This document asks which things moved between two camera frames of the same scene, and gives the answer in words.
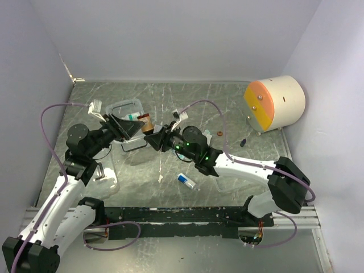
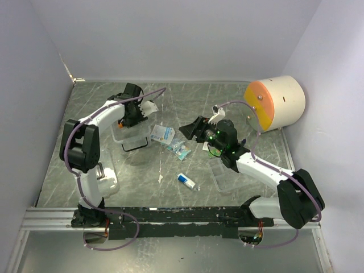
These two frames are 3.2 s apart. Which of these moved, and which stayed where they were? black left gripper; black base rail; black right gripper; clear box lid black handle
Moved: black left gripper; black right gripper
Stayed: black base rail; clear box lid black handle
